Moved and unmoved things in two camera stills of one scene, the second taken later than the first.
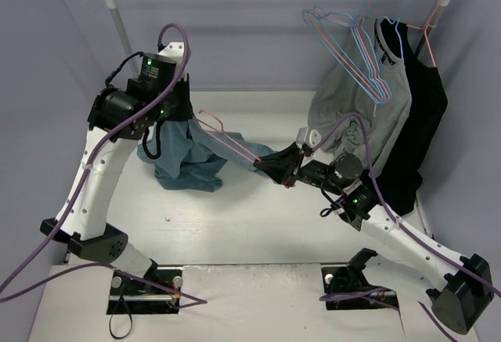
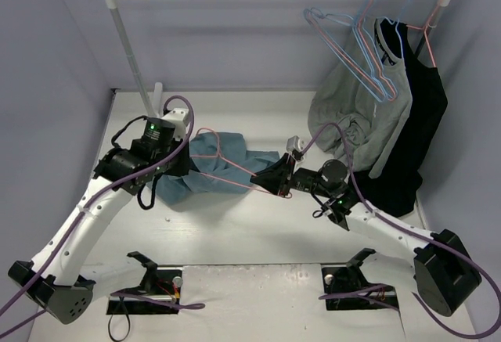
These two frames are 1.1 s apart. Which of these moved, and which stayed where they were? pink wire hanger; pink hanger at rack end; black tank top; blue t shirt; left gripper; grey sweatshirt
Moved: pink wire hanger; blue t shirt; left gripper
Stayed: black tank top; grey sweatshirt; pink hanger at rack end
